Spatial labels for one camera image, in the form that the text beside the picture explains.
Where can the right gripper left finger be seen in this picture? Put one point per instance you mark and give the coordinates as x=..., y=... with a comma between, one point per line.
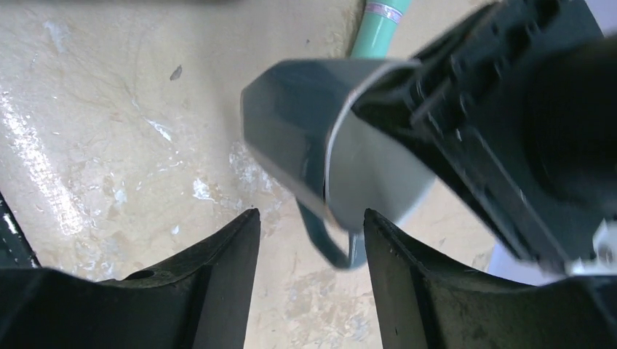
x=197, y=298

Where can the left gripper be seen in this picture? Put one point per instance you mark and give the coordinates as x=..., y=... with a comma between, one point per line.
x=514, y=108

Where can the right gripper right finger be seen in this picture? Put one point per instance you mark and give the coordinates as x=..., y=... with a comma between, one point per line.
x=425, y=299

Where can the dark teal cup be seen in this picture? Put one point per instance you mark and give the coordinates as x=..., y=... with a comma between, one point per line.
x=299, y=123

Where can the teal toy microphone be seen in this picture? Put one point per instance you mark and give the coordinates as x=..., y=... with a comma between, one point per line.
x=379, y=23

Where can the black tray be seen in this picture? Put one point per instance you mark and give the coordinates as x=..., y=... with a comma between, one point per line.
x=16, y=252

